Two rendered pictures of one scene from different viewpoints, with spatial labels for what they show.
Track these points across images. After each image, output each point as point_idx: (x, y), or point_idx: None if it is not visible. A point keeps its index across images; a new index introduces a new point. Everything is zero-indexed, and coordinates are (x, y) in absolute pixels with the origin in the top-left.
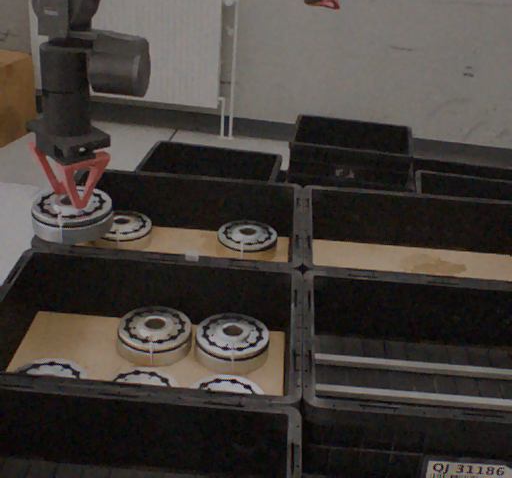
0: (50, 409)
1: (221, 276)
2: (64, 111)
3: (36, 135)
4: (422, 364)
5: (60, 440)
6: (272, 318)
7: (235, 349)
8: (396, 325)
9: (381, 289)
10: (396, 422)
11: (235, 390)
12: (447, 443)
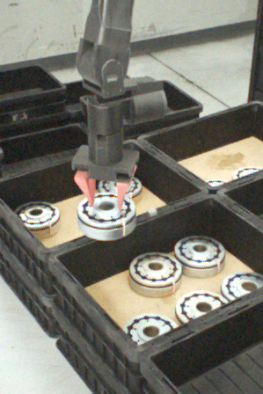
0: (204, 339)
1: (172, 217)
2: (117, 145)
3: (91, 170)
4: None
5: (207, 357)
6: (200, 231)
7: (213, 258)
8: None
9: (257, 186)
10: None
11: (248, 280)
12: None
